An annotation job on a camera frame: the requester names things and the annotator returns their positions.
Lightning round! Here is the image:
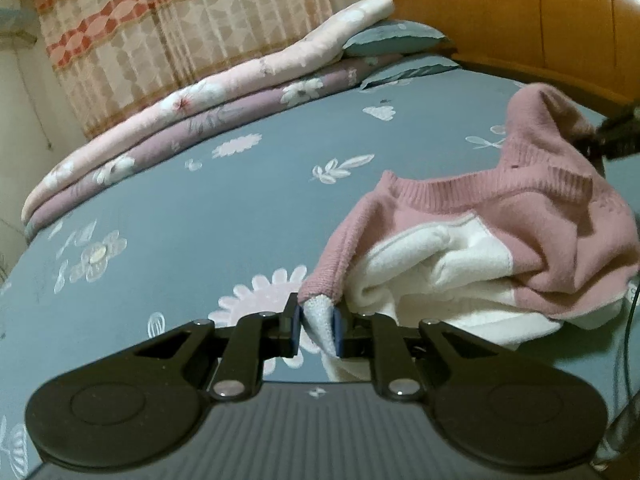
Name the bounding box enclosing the pink and white knit sweater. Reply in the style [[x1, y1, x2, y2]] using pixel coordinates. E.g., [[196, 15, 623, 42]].
[[298, 84, 639, 382]]

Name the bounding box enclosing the blue floral bed sheet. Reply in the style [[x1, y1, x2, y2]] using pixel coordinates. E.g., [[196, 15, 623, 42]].
[[1, 68, 639, 479]]

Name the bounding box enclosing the wooden headboard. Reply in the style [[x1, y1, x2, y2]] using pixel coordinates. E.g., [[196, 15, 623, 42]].
[[393, 0, 639, 115]]

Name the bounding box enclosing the lower teal pillow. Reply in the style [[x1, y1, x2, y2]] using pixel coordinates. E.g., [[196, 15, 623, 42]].
[[360, 54, 460, 91]]

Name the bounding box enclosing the teal pillow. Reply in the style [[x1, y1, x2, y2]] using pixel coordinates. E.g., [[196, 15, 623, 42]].
[[360, 54, 460, 91], [343, 20, 448, 58]]

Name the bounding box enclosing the upper teal pillow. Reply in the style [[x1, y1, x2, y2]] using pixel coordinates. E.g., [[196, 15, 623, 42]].
[[343, 20, 448, 58]]

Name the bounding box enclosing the purple floral folded quilt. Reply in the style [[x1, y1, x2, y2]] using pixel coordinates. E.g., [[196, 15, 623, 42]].
[[25, 54, 400, 240]]

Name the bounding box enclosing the pink floral folded quilt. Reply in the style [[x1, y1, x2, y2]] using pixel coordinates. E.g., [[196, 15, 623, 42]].
[[21, 0, 395, 223]]

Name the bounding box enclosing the patterned beige red curtain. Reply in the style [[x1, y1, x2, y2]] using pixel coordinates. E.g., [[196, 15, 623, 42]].
[[32, 0, 333, 139]]

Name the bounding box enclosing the black cable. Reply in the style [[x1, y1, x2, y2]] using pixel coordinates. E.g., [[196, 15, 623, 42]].
[[617, 278, 640, 411]]

